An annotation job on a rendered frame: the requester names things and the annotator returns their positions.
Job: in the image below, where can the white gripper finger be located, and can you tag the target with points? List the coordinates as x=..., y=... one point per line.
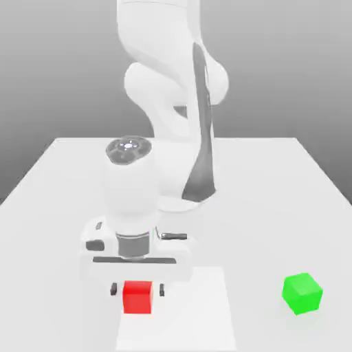
x=161, y=289
x=113, y=288

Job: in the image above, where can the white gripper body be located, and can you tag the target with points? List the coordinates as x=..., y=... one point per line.
x=170, y=271

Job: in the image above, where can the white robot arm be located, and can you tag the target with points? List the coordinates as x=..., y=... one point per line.
x=176, y=154

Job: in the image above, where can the small red cube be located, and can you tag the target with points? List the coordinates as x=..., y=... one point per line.
x=137, y=298

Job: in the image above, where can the small green cube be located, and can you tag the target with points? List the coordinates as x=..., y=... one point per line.
x=302, y=294

